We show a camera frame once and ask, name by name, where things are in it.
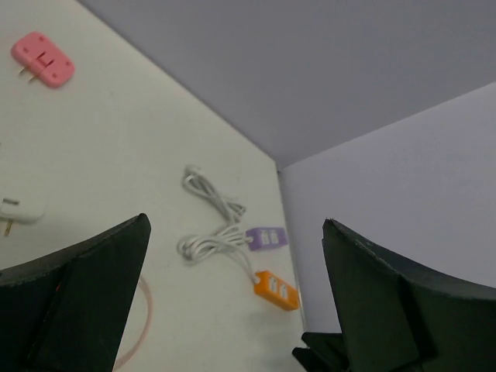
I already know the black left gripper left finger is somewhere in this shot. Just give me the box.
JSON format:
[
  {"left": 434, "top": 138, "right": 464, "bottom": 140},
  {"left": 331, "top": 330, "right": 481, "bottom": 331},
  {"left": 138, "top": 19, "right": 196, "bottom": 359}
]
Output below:
[{"left": 1, "top": 213, "right": 151, "bottom": 371}]

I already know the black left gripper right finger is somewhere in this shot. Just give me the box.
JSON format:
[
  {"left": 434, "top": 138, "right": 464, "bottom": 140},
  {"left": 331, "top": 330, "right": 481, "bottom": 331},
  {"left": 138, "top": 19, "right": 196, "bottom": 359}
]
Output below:
[{"left": 322, "top": 219, "right": 495, "bottom": 371}]

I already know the white plug adapter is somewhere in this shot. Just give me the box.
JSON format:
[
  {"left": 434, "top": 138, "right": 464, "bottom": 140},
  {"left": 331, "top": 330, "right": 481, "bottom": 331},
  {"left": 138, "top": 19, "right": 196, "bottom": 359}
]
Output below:
[{"left": 1, "top": 197, "right": 47, "bottom": 237}]

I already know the orange power strip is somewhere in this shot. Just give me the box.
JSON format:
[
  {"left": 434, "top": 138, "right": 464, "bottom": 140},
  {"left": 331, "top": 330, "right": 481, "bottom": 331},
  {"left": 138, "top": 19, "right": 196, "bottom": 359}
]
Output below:
[{"left": 253, "top": 270, "right": 299, "bottom": 312}]

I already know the pink flat plug adapter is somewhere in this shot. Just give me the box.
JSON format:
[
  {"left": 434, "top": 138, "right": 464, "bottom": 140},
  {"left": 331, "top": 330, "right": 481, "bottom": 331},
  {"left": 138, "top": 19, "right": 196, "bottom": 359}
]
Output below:
[{"left": 10, "top": 32, "right": 75, "bottom": 88}]

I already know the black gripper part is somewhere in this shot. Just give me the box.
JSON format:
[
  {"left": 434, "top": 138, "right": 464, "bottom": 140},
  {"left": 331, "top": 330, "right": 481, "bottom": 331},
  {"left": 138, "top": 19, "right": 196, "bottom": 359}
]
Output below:
[{"left": 292, "top": 332, "right": 350, "bottom": 372}]

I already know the purple power strip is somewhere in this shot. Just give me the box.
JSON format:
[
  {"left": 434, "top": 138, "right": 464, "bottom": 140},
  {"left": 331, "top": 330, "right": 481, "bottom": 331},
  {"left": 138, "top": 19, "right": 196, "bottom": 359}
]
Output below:
[{"left": 246, "top": 227, "right": 288, "bottom": 251}]

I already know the white purple strip cable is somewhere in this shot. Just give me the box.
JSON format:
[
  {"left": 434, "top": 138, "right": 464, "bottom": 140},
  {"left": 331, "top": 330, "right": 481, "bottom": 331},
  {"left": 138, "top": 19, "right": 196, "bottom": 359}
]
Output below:
[{"left": 181, "top": 164, "right": 249, "bottom": 245}]

